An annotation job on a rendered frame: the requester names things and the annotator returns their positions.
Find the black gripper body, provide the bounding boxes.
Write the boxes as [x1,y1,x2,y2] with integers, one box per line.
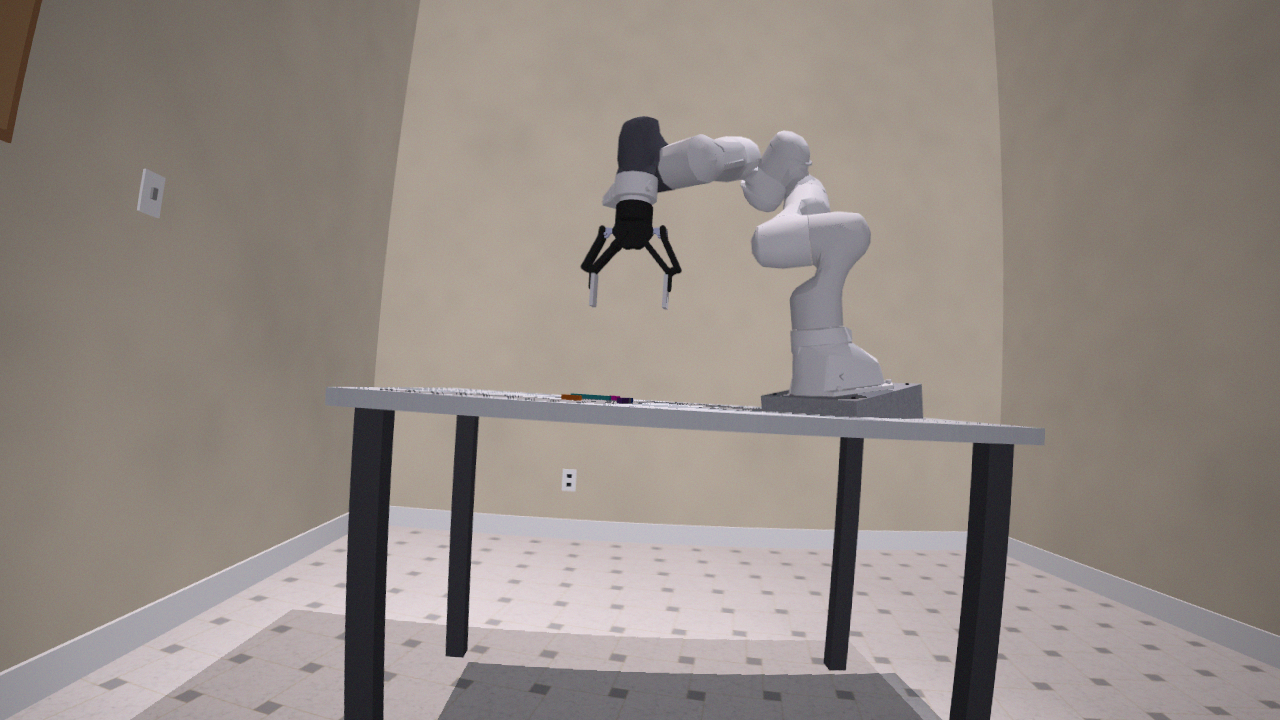
[612,200,653,250]

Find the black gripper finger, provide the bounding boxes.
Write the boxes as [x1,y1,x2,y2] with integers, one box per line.
[581,225,628,307]
[634,225,682,310]

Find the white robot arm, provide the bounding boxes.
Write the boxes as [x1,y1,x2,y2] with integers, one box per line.
[602,117,893,397]

